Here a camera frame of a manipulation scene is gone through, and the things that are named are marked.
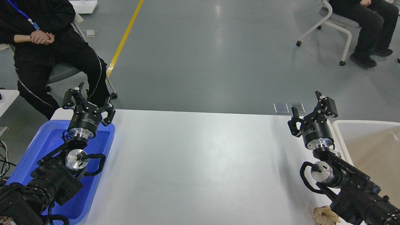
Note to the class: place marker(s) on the white floor box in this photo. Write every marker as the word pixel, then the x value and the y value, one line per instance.
pixel 84 6

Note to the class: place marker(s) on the person in black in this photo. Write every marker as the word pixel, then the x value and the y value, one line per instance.
pixel 41 32
pixel 377 19

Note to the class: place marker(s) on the beige plastic bin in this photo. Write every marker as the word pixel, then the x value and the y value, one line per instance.
pixel 374 148

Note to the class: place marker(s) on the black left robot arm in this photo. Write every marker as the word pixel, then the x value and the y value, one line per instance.
pixel 57 178

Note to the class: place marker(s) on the grey chair white frame right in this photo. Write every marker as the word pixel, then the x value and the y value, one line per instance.
pixel 331 19

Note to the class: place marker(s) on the right metal floor plate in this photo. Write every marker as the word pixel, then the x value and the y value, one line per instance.
pixel 299 107

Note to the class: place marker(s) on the person in black left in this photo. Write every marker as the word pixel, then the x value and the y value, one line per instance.
pixel 41 32

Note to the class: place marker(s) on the person in black right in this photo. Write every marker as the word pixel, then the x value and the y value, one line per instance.
pixel 377 19

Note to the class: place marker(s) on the grey chair white frame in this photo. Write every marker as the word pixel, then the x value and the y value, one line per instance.
pixel 64 70
pixel 331 19

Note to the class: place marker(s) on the grey chair white frame left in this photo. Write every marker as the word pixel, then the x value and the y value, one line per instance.
pixel 64 70

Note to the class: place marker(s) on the white side table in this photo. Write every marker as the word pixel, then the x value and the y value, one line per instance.
pixel 8 97

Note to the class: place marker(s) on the brown paper ball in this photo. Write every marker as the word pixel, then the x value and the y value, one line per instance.
pixel 325 216

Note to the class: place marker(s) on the metal floor plate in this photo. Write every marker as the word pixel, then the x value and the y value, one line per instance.
pixel 281 108
pixel 299 107

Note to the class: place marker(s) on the left metal floor plate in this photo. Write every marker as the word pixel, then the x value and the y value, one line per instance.
pixel 281 108

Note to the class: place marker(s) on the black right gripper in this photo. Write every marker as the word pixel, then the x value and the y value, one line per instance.
pixel 315 130

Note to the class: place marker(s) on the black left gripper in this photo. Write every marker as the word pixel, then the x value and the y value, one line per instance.
pixel 86 119

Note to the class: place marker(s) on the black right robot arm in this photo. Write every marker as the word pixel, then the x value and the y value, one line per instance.
pixel 353 196

